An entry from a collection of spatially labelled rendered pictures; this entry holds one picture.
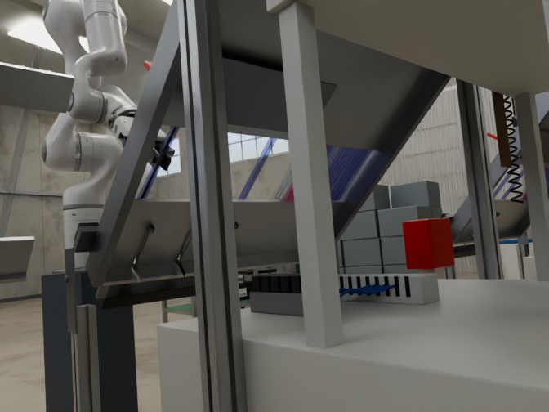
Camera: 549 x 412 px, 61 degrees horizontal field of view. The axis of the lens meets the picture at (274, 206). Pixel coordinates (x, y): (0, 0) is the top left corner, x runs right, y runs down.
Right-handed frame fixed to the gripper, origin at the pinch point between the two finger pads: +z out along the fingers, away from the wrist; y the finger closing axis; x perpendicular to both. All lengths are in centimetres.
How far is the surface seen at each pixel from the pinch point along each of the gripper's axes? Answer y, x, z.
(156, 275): 6.1, 26.2, 5.5
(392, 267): 373, 136, -123
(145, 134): -10.9, -9.1, 11.4
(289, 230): 43.7, 14.1, 3.6
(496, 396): -12, -17, 74
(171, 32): -12.3, -26.1, 11.4
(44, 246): 323, 639, -866
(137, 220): -2.4, 12.5, 4.0
